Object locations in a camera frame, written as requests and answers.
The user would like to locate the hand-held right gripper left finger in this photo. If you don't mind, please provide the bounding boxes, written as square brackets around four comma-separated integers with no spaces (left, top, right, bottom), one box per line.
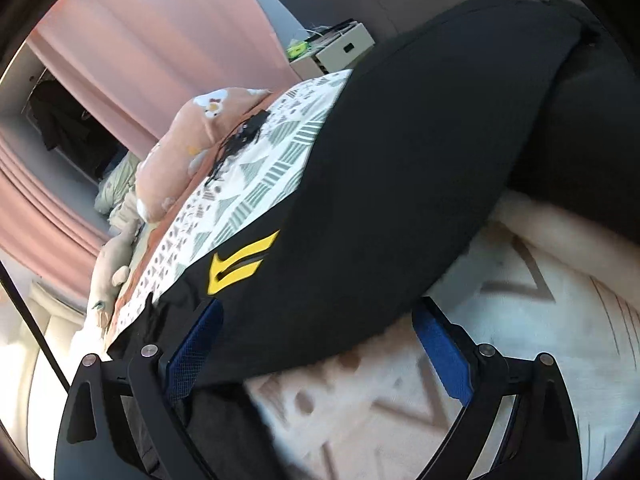
[55,297,226,480]

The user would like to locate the beige plush toy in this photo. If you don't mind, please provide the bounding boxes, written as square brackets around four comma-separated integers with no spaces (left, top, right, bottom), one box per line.
[90,220,138,331]

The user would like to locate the white bed frame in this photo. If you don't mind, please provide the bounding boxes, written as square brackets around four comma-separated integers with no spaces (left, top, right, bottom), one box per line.
[27,280,88,361]

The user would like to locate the white triangle-patterned blanket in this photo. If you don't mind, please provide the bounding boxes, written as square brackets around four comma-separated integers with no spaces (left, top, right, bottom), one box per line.
[107,69,640,480]

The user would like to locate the pink curtain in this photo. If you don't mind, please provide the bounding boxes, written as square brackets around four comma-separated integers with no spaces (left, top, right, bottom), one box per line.
[37,0,293,151]
[0,135,111,281]

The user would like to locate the dark grey cloth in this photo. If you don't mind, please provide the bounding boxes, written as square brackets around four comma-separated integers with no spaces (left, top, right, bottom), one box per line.
[500,35,640,241]

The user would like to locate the dark hanging clothes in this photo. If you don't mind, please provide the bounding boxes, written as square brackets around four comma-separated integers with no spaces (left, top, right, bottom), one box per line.
[27,77,131,181]

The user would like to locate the black garment with yellow emblem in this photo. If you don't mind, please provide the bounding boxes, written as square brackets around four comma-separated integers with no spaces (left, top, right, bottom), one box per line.
[105,0,603,480]

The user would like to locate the white storage box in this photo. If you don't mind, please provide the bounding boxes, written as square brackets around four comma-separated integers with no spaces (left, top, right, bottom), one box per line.
[290,20,376,81]

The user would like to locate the black tangled cable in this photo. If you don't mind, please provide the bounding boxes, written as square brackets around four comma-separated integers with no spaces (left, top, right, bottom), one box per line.
[205,107,271,183]

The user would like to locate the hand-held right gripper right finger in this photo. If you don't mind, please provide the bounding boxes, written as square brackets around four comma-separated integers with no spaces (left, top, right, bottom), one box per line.
[411,296,583,480]

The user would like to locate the peach printed pillow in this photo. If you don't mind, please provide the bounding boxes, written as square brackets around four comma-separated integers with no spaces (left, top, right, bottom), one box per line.
[135,87,273,223]

